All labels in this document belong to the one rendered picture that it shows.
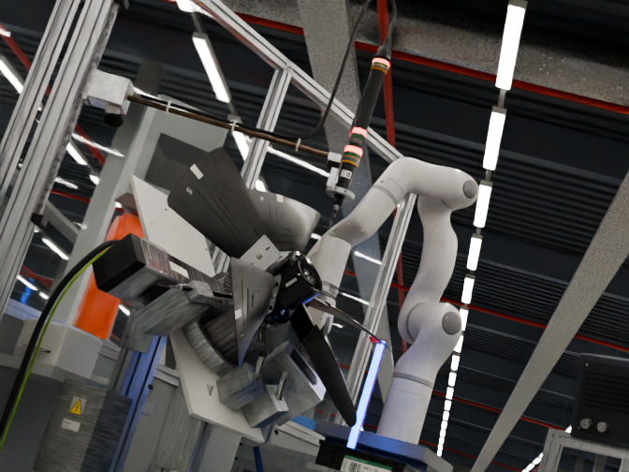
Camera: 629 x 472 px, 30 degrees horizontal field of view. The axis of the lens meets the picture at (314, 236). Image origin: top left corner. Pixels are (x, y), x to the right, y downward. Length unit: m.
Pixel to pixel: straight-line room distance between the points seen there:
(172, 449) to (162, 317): 0.32
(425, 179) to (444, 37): 8.09
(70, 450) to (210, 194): 0.66
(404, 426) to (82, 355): 0.92
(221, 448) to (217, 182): 1.28
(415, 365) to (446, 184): 0.52
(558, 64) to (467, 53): 0.86
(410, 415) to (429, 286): 0.38
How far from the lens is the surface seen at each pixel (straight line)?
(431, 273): 3.39
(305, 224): 2.91
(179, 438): 2.65
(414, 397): 3.31
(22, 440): 3.17
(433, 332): 3.29
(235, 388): 2.63
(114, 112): 2.94
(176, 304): 2.49
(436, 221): 3.44
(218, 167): 2.67
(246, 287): 2.43
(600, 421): 2.71
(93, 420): 2.72
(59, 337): 2.93
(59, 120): 2.94
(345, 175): 2.84
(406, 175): 3.35
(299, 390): 2.77
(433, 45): 11.47
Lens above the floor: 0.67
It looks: 14 degrees up
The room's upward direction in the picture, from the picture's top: 17 degrees clockwise
